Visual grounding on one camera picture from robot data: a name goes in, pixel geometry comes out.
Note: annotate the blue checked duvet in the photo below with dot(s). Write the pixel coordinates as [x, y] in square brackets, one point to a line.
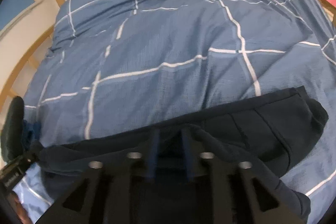
[116, 65]

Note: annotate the blue window blind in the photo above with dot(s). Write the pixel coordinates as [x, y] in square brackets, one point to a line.
[9, 9]

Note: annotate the navy blue sweatpants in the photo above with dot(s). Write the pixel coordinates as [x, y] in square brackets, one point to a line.
[272, 132]

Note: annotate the left hand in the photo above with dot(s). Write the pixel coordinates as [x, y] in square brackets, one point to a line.
[21, 212]

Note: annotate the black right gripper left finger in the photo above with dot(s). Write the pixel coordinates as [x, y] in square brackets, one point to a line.
[102, 192]

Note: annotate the folded black garment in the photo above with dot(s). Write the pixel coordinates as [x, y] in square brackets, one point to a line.
[11, 134]

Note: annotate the folded blue garment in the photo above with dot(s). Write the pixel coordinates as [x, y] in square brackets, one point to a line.
[30, 133]

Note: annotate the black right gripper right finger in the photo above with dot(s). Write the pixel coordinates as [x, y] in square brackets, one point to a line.
[237, 195]

